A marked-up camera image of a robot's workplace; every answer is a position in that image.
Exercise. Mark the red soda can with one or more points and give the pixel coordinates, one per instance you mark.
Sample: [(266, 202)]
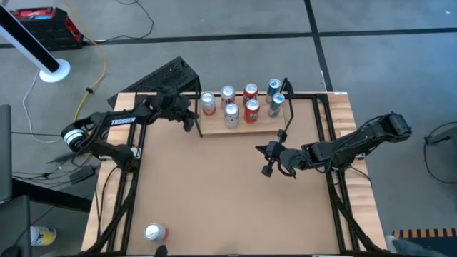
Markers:
[(250, 89), (252, 105)]

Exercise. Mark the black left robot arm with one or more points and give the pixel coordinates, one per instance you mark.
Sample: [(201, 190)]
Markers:
[(121, 121)]

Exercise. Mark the grey metal leg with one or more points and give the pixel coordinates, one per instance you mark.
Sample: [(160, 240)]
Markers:
[(444, 137)]

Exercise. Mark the black metal shelf frame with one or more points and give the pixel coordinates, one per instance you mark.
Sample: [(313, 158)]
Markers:
[(196, 103)]

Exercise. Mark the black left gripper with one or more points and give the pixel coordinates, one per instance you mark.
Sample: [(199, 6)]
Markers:
[(175, 105)]

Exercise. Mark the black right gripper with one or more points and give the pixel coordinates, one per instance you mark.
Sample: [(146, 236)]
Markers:
[(291, 158)]

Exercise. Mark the white yellow blue can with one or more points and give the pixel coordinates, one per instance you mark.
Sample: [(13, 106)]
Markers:
[(43, 235)]

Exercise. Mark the dark flat panel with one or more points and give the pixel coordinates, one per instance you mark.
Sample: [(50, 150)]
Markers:
[(5, 153)]

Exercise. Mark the black aluminium rig frame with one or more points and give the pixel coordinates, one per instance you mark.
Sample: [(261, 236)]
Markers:
[(129, 221)]

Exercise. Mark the silver diet cola can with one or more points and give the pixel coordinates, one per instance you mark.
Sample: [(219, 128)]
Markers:
[(231, 110), (228, 92)]

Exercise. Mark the black perforated metal box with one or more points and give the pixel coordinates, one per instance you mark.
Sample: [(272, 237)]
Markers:
[(160, 76)]

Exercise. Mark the person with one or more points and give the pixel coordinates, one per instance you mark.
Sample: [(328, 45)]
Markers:
[(407, 248)]

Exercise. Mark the yellow black striped platform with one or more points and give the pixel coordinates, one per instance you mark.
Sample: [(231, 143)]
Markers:
[(439, 233)]

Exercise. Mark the white black floor stand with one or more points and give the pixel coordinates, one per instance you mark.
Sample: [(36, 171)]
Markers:
[(28, 43)]

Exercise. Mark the light wooden shelf board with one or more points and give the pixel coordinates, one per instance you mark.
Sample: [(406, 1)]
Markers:
[(264, 125)]

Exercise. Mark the tan table mat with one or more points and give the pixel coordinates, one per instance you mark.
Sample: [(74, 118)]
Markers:
[(232, 196)]

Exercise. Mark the red black toolbox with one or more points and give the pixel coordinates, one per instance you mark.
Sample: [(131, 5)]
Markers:
[(46, 32)]

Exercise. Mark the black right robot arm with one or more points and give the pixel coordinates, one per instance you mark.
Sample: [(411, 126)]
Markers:
[(357, 142)]

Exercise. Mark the blue silver slim can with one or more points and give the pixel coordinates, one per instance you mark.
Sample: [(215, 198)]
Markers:
[(274, 84), (278, 99)]

